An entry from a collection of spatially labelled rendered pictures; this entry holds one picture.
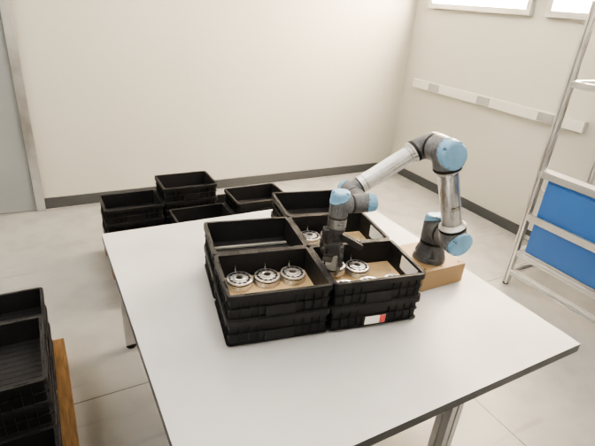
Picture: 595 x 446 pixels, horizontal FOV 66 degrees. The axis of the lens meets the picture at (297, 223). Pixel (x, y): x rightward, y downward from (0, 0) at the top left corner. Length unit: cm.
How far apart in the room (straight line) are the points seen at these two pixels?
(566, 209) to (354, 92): 279
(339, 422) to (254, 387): 30
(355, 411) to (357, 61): 433
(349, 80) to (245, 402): 430
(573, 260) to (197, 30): 354
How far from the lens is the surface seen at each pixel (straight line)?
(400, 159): 196
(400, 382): 173
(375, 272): 204
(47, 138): 452
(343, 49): 528
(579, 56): 351
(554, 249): 366
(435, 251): 223
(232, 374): 167
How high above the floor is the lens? 186
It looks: 26 degrees down
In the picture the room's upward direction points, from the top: 5 degrees clockwise
